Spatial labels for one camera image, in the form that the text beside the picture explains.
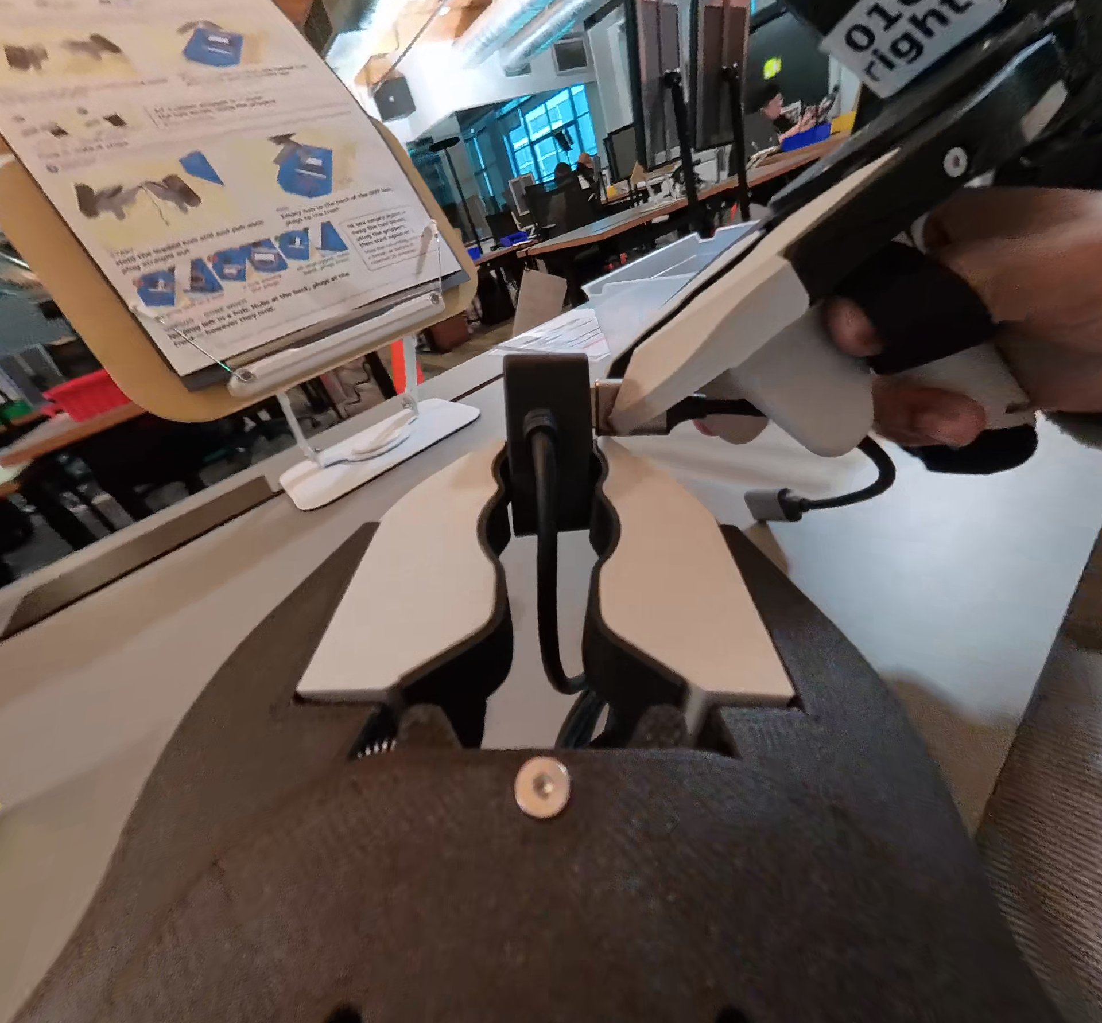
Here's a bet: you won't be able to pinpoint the black wall speaker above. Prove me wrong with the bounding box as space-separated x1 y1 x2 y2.
372 70 418 122

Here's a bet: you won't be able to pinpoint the orange traffic cone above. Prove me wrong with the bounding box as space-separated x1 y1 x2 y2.
389 333 429 398

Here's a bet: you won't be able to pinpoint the clear plastic bin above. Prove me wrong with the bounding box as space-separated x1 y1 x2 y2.
581 223 766 337

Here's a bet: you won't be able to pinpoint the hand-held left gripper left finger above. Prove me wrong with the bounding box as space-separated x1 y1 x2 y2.
295 438 518 704

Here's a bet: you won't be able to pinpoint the person's ribbed pants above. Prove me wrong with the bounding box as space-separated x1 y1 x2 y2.
973 524 1102 1023

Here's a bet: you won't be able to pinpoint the printed instruction sheet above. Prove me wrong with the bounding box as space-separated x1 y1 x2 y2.
0 0 473 379

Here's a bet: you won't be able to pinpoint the black hub cable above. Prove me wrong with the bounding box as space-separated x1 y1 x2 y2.
523 406 606 750

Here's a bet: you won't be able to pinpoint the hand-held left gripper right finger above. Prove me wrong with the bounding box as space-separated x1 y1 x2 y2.
585 440 797 707

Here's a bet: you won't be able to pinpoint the small red bin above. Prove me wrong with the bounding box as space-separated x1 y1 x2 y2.
41 367 123 423

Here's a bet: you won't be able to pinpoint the paper in plastic sleeve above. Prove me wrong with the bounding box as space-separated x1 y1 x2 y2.
495 309 614 363

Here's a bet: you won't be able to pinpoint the black cable with grey plugs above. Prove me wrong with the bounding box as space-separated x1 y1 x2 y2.
592 380 898 523

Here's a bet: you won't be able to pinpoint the leaning cardboard sheet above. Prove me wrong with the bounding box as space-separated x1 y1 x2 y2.
515 270 569 344

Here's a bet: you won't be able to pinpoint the person's right hand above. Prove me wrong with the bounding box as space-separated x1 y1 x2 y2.
822 184 1102 449

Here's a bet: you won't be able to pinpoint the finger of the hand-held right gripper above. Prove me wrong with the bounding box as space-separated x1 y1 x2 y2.
601 218 780 380
607 147 903 441

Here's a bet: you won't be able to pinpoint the long wooden table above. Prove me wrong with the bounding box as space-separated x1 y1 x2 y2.
525 132 853 267

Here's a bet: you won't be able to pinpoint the black monitor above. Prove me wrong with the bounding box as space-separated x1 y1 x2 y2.
624 0 692 174
689 0 752 153

